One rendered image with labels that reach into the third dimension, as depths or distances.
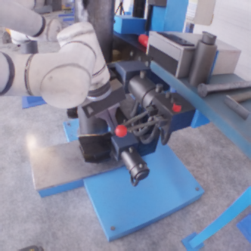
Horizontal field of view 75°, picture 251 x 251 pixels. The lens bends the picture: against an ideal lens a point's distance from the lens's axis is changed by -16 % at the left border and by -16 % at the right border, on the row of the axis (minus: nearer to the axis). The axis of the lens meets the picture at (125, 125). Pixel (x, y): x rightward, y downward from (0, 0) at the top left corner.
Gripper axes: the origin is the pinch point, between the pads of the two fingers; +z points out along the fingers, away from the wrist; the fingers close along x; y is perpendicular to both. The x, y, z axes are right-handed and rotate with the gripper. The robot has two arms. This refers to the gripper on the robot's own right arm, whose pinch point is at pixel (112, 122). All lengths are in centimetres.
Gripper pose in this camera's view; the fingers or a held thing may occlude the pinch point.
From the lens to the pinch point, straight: 63.8
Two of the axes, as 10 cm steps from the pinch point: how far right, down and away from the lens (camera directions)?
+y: 4.3, 6.1, -6.6
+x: 8.7, -4.7, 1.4
